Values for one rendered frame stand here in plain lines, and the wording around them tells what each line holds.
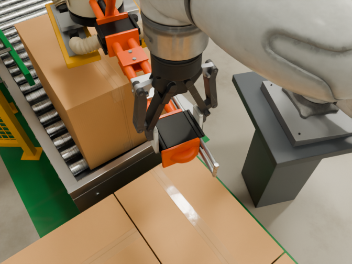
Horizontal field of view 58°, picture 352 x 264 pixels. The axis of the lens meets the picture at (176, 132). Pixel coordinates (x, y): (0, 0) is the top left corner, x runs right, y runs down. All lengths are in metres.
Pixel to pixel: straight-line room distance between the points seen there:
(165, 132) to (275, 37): 0.36
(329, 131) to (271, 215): 0.78
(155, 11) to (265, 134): 0.99
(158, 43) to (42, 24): 1.18
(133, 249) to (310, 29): 1.13
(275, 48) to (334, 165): 2.06
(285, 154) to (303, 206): 0.83
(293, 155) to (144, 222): 0.63
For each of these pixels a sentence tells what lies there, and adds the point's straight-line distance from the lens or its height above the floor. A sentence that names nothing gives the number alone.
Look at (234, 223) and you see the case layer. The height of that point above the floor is 0.54.
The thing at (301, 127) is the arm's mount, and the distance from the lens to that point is 1.33.
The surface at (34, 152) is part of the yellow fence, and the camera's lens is 2.28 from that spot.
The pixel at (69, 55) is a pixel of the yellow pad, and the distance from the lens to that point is 0.98.
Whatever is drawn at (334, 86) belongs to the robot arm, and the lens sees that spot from 0.26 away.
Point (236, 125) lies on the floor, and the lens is 2.28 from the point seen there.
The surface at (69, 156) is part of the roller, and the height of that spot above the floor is 0.54.
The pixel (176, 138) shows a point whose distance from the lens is 0.57.
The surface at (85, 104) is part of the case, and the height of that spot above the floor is 0.94.
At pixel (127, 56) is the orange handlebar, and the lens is 0.75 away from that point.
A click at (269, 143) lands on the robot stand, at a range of 1.28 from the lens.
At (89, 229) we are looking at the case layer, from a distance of 1.33.
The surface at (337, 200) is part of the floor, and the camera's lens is 2.17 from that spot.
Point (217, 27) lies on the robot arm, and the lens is 0.29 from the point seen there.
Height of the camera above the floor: 1.76
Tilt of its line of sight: 53 degrees down
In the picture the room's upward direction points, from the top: straight up
